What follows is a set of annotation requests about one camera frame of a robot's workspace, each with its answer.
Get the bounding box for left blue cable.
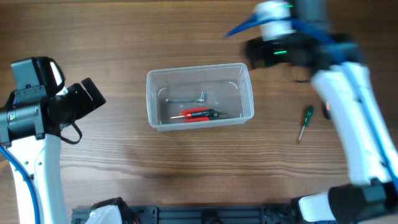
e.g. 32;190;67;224
0;144;41;224

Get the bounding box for orange black needle-nose pliers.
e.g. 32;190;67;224
322;101;331;120

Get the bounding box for black red screwdriver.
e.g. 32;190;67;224
171;108;216;119

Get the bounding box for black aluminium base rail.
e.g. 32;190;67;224
71;203;299;224

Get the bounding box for right blue cable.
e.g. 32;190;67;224
222;12;398;194

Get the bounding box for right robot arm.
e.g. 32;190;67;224
232;1;397;223

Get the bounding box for green handled screwdriver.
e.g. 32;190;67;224
296;105;314;144

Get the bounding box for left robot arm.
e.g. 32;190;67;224
1;56;106;223

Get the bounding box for silver socket wrench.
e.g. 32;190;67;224
165;91;206;103

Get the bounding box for blue cable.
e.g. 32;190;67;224
0;144;41;224
222;12;398;194

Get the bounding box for clear plastic storage container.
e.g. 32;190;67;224
146;63;254;131

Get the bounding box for red handled snips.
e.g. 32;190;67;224
173;108;233;123

